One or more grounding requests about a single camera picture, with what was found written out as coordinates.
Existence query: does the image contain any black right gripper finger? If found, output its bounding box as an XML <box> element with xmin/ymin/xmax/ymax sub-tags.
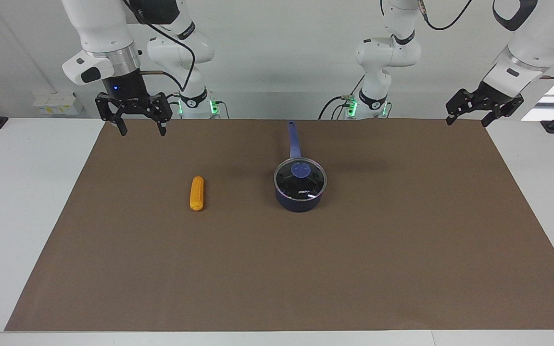
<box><xmin>95</xmin><ymin>94</ymin><xmax>128</xmax><ymax>136</ymax></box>
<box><xmin>150</xmin><ymin>93</ymin><xmax>172</xmax><ymax>136</ymax></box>

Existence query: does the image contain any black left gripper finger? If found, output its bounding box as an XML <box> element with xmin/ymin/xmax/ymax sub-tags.
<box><xmin>482</xmin><ymin>95</ymin><xmax>524</xmax><ymax>128</ymax></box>
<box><xmin>446</xmin><ymin>89</ymin><xmax>475</xmax><ymax>126</ymax></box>

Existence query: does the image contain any yellow corn cob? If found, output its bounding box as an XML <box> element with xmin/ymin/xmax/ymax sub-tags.
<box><xmin>189</xmin><ymin>176</ymin><xmax>205</xmax><ymax>211</ymax></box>

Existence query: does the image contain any glass lid with blue knob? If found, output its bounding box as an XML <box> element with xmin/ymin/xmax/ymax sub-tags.
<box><xmin>274</xmin><ymin>158</ymin><xmax>328</xmax><ymax>199</ymax></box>

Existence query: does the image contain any dark blue pot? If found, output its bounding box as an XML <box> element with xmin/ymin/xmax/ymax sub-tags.
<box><xmin>274</xmin><ymin>121</ymin><xmax>328</xmax><ymax>213</ymax></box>

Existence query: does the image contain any brown table mat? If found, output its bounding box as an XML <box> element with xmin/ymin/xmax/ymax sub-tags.
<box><xmin>4</xmin><ymin>119</ymin><xmax>554</xmax><ymax>332</ymax></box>

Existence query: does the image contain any white wall socket box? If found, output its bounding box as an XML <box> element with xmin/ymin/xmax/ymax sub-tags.
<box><xmin>33</xmin><ymin>93</ymin><xmax>85</xmax><ymax>116</ymax></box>

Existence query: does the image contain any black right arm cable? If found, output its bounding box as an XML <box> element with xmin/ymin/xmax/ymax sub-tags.
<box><xmin>122</xmin><ymin>0</ymin><xmax>196</xmax><ymax>97</ymax></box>

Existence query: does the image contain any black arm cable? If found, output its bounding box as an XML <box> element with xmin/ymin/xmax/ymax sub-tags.
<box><xmin>380</xmin><ymin>0</ymin><xmax>473</xmax><ymax>31</ymax></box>
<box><xmin>122</xmin><ymin>0</ymin><xmax>196</xmax><ymax>97</ymax></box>

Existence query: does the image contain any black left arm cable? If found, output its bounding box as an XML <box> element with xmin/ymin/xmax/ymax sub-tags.
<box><xmin>380</xmin><ymin>0</ymin><xmax>473</xmax><ymax>31</ymax></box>

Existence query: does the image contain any black left base cable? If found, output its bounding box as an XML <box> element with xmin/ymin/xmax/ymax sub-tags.
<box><xmin>318</xmin><ymin>74</ymin><xmax>366</xmax><ymax>120</ymax></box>

